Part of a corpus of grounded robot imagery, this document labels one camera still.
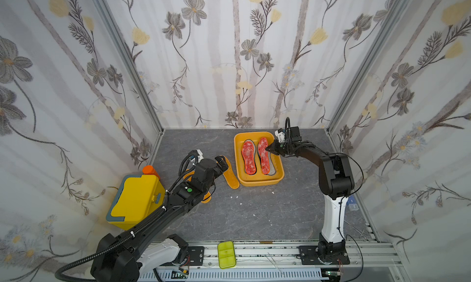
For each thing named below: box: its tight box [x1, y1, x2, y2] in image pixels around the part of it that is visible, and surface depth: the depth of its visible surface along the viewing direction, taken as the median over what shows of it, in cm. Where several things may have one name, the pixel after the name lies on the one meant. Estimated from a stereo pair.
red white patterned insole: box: [257, 137, 271, 176], surface depth 102 cm
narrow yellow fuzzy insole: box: [222, 155, 240, 190], surface depth 98 cm
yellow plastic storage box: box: [234, 131, 285, 187], surface depth 100 cm
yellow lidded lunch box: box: [105, 174, 166, 231], surface depth 78 cm
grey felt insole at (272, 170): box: [266, 155, 277, 176], surface depth 102 cm
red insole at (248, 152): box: [241, 139, 257, 175], surface depth 106 cm
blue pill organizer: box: [345, 194, 360, 211], surface depth 88 cm
